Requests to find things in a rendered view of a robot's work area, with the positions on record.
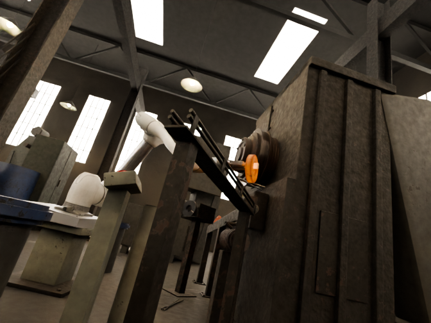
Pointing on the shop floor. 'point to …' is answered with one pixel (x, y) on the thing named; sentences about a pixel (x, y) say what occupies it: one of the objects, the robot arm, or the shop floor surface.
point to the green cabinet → (49, 168)
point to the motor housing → (225, 238)
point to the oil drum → (17, 181)
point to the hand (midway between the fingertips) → (252, 165)
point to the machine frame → (324, 206)
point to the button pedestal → (100, 245)
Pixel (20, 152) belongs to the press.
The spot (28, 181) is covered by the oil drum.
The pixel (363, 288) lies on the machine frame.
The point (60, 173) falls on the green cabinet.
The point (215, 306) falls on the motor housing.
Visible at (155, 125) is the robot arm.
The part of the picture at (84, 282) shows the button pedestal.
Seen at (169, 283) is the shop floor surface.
